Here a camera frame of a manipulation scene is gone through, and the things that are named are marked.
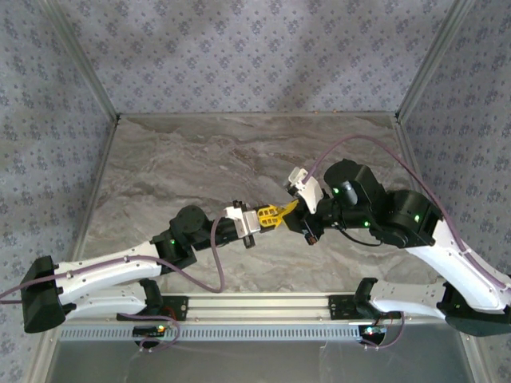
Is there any aluminium table side rail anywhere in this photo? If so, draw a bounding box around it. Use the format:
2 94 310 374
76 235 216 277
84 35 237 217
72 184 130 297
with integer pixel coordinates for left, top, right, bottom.
393 115 493 383
26 115 121 383

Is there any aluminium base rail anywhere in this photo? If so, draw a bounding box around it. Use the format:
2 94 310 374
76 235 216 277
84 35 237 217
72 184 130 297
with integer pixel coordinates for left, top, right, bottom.
161 293 357 322

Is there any grey slotted cable duct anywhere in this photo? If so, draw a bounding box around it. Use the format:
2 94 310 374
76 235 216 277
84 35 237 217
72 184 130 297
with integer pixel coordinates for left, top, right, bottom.
59 326 365 345

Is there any small circuit board with LED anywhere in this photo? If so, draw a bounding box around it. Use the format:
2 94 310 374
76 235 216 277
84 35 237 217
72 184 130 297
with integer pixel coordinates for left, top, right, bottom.
133 324 167 337
358 324 389 337

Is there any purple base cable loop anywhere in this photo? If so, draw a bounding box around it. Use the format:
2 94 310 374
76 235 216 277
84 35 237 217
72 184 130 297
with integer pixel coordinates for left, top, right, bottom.
118 312 181 354
361 310 406 353

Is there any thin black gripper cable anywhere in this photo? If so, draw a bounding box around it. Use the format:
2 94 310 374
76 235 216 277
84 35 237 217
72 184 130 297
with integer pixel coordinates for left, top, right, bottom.
336 223 385 248

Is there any grey metal panel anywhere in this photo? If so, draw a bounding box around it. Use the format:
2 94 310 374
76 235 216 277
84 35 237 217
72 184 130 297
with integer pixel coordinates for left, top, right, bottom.
46 323 477 383

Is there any aluminium frame post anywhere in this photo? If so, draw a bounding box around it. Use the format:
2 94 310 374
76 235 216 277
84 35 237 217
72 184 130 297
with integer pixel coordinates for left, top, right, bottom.
394 0 477 121
39 0 122 121

